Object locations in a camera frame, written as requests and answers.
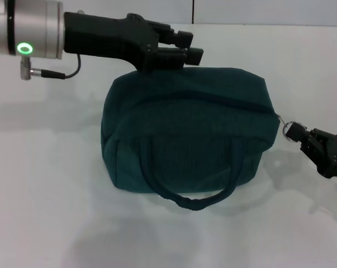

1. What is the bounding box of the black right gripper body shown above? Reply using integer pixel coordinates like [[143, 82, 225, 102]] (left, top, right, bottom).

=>
[[316, 133, 337, 179]]

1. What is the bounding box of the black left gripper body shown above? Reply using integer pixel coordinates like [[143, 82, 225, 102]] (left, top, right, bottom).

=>
[[63, 11, 160, 72]]

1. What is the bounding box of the silver zipper pull ring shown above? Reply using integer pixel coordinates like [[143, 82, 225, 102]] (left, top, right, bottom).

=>
[[277, 114, 297, 143]]

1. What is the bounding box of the dark teal insulated lunch bag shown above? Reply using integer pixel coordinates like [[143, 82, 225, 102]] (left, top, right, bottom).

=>
[[100, 66, 281, 213]]

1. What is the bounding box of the black cable with silver plug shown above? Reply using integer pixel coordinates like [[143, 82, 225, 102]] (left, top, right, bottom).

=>
[[20, 54, 82, 81]]

